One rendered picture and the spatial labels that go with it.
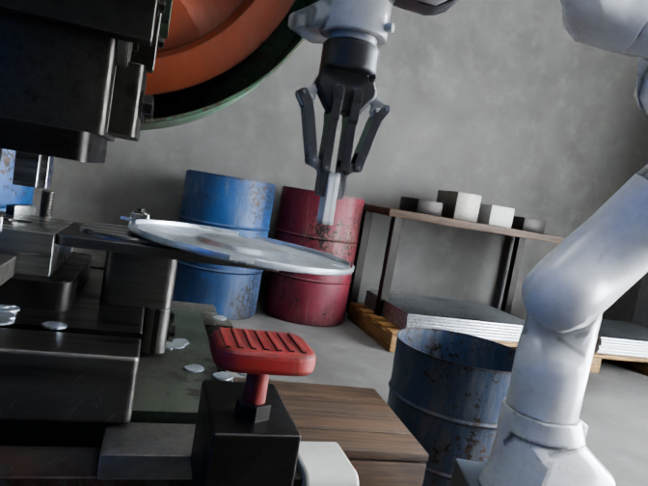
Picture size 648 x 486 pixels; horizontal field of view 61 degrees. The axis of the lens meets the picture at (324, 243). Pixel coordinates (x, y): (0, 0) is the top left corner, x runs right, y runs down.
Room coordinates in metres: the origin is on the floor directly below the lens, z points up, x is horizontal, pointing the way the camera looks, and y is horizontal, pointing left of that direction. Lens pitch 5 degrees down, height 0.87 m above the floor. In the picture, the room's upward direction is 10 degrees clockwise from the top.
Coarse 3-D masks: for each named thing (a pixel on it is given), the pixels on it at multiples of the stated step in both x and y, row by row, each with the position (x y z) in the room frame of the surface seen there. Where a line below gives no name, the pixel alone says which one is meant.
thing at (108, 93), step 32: (0, 32) 0.54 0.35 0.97; (32, 32) 0.55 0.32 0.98; (64, 32) 0.56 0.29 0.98; (0, 64) 0.54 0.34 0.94; (32, 64) 0.55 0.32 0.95; (64, 64) 0.56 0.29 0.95; (96, 64) 0.57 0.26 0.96; (128, 64) 0.60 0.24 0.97; (0, 96) 0.55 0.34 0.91; (32, 96) 0.55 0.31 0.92; (64, 96) 0.56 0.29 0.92; (96, 96) 0.57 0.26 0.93; (128, 96) 0.60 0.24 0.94; (96, 128) 0.57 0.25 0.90; (128, 128) 0.61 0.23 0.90
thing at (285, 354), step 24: (216, 336) 0.37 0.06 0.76; (240, 336) 0.38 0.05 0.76; (264, 336) 0.39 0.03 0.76; (288, 336) 0.40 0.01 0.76; (216, 360) 0.35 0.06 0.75; (240, 360) 0.34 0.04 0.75; (264, 360) 0.35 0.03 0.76; (288, 360) 0.35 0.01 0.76; (312, 360) 0.36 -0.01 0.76; (264, 384) 0.37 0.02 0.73
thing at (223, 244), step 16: (128, 224) 0.65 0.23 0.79; (144, 224) 0.72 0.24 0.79; (160, 224) 0.76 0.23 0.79; (176, 224) 0.79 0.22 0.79; (192, 224) 0.81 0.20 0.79; (160, 240) 0.58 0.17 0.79; (176, 240) 0.63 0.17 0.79; (192, 240) 0.66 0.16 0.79; (208, 240) 0.66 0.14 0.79; (224, 240) 0.68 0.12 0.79; (240, 240) 0.72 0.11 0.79; (256, 240) 0.83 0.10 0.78; (272, 240) 0.85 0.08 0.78; (208, 256) 0.56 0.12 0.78; (224, 256) 0.56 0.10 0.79; (240, 256) 0.60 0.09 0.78; (256, 256) 0.63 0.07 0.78; (272, 256) 0.66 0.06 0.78; (288, 256) 0.68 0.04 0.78; (304, 256) 0.74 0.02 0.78; (320, 256) 0.79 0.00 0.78; (336, 256) 0.78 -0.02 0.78; (304, 272) 0.59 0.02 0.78; (320, 272) 0.60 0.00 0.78; (336, 272) 0.62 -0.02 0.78; (352, 272) 0.68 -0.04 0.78
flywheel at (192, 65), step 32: (192, 0) 1.02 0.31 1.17; (224, 0) 1.03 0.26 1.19; (256, 0) 1.02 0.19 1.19; (288, 0) 1.04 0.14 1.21; (192, 32) 1.02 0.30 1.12; (224, 32) 1.00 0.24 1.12; (256, 32) 1.02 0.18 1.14; (160, 64) 0.97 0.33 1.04; (192, 64) 0.99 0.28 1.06; (224, 64) 1.01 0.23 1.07; (160, 96) 1.01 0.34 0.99
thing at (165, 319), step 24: (72, 240) 0.58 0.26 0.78; (96, 240) 0.58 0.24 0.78; (120, 240) 0.60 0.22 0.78; (144, 240) 0.61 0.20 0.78; (120, 264) 0.61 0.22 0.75; (144, 264) 0.62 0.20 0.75; (168, 264) 0.63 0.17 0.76; (216, 264) 0.62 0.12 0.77; (240, 264) 0.63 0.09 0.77; (120, 288) 0.61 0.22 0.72; (144, 288) 0.62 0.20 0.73; (168, 288) 0.63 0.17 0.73; (168, 312) 0.63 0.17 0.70; (144, 336) 0.62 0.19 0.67; (168, 336) 0.64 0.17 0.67
